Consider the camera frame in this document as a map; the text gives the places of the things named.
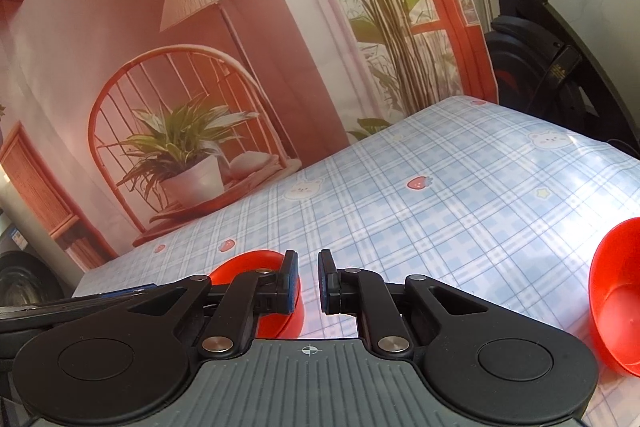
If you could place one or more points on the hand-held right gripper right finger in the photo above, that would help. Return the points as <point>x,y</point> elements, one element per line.
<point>323,289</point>

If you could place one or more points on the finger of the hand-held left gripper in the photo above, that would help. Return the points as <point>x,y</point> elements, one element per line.
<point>137,290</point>

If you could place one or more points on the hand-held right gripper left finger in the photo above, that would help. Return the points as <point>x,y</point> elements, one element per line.
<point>291,284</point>

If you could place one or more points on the red plastic bowl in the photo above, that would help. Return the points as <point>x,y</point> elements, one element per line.
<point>240,263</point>
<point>620,297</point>

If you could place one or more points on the grey washing machine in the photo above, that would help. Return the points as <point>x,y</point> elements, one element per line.
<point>25,272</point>

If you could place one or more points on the plaid printed tablecloth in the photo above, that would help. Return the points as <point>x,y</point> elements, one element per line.
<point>450,207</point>

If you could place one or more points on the printed room backdrop cloth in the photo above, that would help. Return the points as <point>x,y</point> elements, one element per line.
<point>250,57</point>

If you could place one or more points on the black exercise bike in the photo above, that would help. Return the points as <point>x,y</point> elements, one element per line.
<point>545,37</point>

